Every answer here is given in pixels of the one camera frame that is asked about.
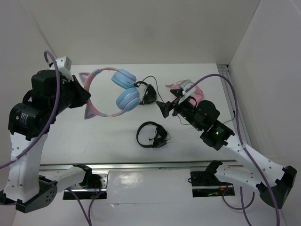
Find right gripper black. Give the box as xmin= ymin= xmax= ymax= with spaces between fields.
xmin=155 ymin=89 xmax=203 ymax=130

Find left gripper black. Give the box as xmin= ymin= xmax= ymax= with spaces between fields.
xmin=50 ymin=74 xmax=91 ymax=115

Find thin black headphone cable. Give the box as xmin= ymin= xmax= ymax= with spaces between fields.
xmin=135 ymin=75 xmax=236 ymax=127

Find pink blue cat-ear headphones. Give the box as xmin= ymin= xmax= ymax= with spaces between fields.
xmin=79 ymin=67 xmax=141 ymax=120

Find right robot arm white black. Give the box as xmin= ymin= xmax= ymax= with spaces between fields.
xmin=156 ymin=89 xmax=297 ymax=209

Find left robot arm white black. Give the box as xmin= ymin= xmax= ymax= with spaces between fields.
xmin=0 ymin=69 xmax=102 ymax=213

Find black headphones far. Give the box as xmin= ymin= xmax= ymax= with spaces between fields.
xmin=135 ymin=81 xmax=157 ymax=105

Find black headphones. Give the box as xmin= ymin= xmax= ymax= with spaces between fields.
xmin=136 ymin=121 xmax=171 ymax=149
xmin=135 ymin=81 xmax=157 ymax=105

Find black headphones near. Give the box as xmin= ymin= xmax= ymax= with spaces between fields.
xmin=136 ymin=121 xmax=171 ymax=149

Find pink gaming headset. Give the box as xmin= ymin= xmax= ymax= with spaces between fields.
xmin=165 ymin=80 xmax=204 ymax=106

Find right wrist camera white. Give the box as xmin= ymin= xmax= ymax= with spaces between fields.
xmin=178 ymin=80 xmax=195 ymax=104

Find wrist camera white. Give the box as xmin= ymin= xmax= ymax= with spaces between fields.
xmin=56 ymin=56 xmax=71 ymax=75
xmin=178 ymin=80 xmax=195 ymax=104

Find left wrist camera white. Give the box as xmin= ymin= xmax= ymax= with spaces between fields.
xmin=56 ymin=56 xmax=71 ymax=75

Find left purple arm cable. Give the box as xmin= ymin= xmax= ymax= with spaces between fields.
xmin=0 ymin=50 xmax=63 ymax=170

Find aluminium side rail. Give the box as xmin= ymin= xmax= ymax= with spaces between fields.
xmin=221 ymin=78 xmax=252 ymax=145

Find aluminium front rail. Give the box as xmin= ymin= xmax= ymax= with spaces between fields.
xmin=40 ymin=161 xmax=242 ymax=171

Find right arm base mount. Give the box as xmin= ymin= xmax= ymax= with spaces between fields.
xmin=188 ymin=171 xmax=235 ymax=198

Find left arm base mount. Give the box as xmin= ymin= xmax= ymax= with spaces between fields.
xmin=69 ymin=170 xmax=109 ymax=200

